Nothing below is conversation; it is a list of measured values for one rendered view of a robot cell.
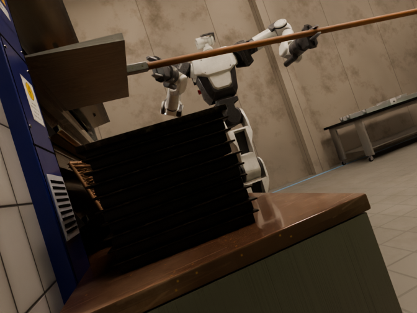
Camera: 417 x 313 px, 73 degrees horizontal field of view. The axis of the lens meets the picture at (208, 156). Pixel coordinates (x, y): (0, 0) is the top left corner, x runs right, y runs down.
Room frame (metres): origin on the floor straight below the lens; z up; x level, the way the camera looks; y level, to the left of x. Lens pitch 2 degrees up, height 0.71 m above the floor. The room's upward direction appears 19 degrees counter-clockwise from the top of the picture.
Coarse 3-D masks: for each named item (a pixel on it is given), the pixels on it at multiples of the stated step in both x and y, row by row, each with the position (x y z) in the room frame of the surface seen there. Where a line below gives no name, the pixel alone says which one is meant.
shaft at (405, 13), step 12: (396, 12) 1.54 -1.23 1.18; (408, 12) 1.56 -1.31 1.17; (336, 24) 1.43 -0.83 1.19; (348, 24) 1.44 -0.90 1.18; (360, 24) 1.47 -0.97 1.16; (288, 36) 1.34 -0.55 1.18; (300, 36) 1.37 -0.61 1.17; (216, 48) 1.25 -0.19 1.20; (228, 48) 1.26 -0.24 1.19; (240, 48) 1.28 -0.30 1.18; (168, 60) 1.18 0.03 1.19; (180, 60) 1.20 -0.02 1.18; (192, 60) 1.22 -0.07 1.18
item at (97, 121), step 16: (16, 0) 0.83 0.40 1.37; (32, 0) 0.85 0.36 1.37; (48, 0) 0.88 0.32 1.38; (16, 16) 0.88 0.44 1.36; (32, 16) 0.92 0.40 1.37; (48, 16) 0.95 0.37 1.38; (64, 16) 0.99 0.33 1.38; (32, 32) 0.99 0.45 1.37; (48, 32) 1.03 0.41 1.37; (64, 32) 1.07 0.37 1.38; (32, 48) 1.07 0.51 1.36; (48, 48) 1.12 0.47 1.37; (80, 112) 1.96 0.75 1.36; (96, 112) 2.12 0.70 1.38
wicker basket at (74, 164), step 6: (72, 162) 0.82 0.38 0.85; (78, 162) 0.82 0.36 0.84; (72, 168) 0.81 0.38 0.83; (78, 168) 0.82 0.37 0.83; (84, 168) 0.82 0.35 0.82; (78, 174) 0.82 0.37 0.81; (84, 180) 0.82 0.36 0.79; (90, 180) 0.82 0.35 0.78; (84, 186) 0.82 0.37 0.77; (90, 192) 0.82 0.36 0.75; (96, 204) 0.82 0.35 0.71
